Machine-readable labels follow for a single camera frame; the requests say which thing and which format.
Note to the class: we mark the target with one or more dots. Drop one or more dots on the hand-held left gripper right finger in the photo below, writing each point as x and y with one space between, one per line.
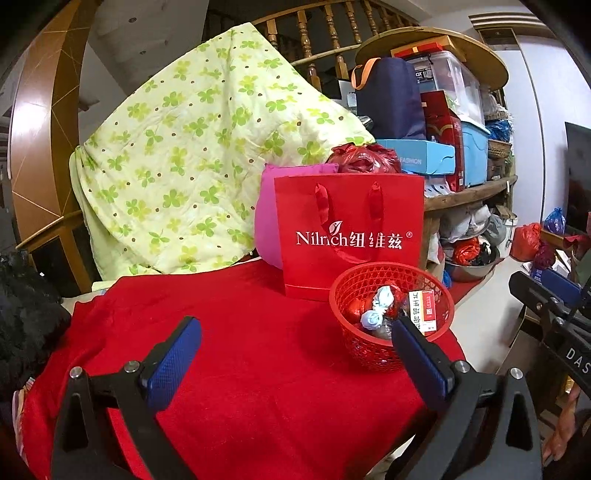
420 364

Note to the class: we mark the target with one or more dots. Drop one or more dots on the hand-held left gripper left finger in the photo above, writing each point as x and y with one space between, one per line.
178 364

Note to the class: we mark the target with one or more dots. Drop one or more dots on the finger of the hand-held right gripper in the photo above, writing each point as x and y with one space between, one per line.
561 281
531 290

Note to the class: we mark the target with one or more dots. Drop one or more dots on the black plastic bag wad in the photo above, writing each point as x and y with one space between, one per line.
387 331

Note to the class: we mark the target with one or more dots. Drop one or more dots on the red plastic basket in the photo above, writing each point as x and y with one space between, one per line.
369 355

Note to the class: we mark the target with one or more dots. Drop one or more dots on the red white cigarette box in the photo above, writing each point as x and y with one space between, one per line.
427 311

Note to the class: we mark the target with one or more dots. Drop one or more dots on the white blue tissue wad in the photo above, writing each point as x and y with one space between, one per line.
371 319

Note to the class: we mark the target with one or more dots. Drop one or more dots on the red plastic bag wad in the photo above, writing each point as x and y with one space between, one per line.
353 311

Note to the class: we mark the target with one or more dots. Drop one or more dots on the person's right hand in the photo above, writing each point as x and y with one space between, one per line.
561 429

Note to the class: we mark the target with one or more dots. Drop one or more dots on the steel basin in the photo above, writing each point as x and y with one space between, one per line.
480 270

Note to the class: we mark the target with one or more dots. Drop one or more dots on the blue plastic bag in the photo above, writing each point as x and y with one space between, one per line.
555 221

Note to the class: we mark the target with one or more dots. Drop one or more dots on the crumpled red plastic bag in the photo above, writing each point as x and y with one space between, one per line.
466 251

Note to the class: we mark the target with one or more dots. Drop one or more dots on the pile of grey white bags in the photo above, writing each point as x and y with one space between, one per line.
471 224

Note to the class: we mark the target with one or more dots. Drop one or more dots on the red blanket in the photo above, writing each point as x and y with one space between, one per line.
277 392

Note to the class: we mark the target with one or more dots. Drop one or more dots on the black television screen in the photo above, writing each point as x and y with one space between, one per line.
579 180

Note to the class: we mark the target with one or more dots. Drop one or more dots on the curved wooden shelf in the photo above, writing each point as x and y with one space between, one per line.
471 196

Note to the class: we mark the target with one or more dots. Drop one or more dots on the wicker basket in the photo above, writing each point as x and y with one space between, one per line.
499 148

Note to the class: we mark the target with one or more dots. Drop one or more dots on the black padded jacket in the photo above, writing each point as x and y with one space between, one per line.
27 323

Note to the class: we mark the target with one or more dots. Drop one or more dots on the red paper gift bag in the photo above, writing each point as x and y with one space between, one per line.
351 221

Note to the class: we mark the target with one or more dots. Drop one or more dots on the pink bag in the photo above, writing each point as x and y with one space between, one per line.
268 221

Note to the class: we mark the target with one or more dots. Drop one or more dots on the light blue carton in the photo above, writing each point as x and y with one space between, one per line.
415 154

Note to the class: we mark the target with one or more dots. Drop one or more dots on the tall red gift box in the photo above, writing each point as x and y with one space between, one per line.
443 134

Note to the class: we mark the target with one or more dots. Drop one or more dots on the green clover print quilt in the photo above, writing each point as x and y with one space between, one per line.
194 161

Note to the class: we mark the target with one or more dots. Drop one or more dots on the large red plastic bag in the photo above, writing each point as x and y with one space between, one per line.
364 159

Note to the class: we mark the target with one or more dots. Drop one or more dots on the clear plastic storage box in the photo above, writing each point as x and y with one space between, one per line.
457 83

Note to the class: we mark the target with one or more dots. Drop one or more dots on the round wooden tabletop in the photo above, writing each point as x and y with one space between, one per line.
489 60

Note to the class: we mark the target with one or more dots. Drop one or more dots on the flat orange red box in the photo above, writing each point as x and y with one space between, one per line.
418 48

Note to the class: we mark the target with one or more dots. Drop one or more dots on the wooden stair railing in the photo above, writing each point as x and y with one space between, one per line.
323 32

